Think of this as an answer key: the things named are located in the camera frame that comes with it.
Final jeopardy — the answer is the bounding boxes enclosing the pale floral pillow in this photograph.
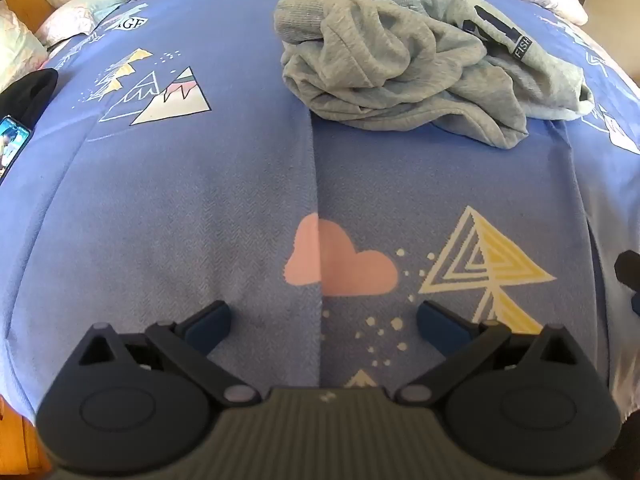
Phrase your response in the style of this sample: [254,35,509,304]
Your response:
[0,5,49,92]

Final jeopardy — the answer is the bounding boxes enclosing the blue printed bedsheet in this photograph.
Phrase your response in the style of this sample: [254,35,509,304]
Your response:
[0,0,640,461]

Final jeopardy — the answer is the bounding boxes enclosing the white and blue pillow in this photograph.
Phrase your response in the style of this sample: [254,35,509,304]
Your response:
[35,0,146,49]

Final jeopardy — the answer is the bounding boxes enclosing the wooden headboard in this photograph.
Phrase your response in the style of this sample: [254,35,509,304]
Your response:
[0,0,57,27]

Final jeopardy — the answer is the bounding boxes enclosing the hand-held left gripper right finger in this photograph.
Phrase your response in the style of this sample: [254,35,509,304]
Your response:
[396,301,572,408]

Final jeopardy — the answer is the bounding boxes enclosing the black cloth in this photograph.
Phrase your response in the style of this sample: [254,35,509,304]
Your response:
[0,69,60,134]

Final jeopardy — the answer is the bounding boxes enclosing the smartphone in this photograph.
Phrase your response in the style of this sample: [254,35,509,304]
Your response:
[0,116,34,184]

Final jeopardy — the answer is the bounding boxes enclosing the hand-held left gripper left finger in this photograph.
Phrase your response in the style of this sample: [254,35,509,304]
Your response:
[79,301,262,407]

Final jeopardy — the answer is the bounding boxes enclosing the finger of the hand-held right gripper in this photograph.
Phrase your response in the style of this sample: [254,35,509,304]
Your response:
[615,251,640,318]

